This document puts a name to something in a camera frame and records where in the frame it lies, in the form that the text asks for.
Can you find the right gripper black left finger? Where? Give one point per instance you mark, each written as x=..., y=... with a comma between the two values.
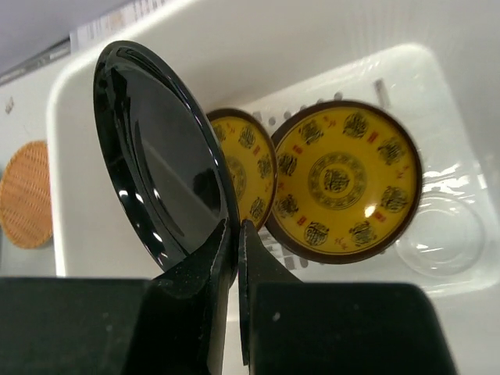
x=173, y=324

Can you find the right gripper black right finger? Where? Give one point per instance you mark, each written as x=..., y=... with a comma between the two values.
x=289, y=326

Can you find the black round plate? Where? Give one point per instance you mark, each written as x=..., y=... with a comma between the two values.
x=163, y=158

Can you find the yellow patterned plate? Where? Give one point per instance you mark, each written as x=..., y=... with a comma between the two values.
x=349, y=182
x=251, y=159

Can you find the white plastic bin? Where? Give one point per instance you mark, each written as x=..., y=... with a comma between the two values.
x=434, y=65

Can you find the orange woven round plate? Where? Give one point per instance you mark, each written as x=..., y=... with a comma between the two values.
x=26, y=210

